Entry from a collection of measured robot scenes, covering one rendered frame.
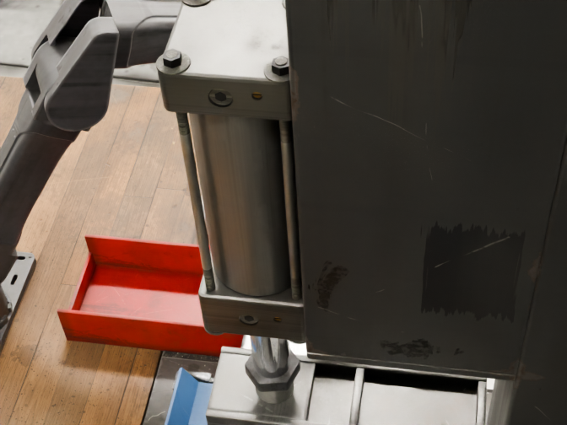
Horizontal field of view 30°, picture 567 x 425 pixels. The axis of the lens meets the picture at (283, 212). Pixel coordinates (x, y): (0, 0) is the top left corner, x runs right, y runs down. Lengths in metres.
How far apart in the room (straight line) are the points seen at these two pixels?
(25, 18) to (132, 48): 2.24
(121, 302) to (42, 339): 0.10
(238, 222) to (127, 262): 0.59
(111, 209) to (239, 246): 0.65
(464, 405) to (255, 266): 0.31
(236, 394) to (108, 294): 0.36
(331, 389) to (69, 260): 0.48
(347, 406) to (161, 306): 0.37
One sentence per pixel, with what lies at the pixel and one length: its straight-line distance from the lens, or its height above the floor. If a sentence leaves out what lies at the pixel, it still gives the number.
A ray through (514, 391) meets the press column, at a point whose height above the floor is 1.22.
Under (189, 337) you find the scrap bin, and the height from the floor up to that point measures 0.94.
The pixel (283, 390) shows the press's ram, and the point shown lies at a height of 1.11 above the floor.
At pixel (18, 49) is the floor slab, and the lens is 3.20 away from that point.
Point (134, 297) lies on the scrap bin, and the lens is 1.33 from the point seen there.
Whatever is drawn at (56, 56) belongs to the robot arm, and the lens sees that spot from 1.10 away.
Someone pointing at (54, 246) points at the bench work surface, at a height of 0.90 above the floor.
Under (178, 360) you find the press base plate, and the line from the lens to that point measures 1.27.
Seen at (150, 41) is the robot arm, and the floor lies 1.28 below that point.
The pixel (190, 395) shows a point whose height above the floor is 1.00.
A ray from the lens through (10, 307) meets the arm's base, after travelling 1.34.
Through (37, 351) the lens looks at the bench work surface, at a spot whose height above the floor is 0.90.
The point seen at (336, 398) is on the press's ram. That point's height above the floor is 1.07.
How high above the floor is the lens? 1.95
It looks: 49 degrees down
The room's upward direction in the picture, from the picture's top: 4 degrees counter-clockwise
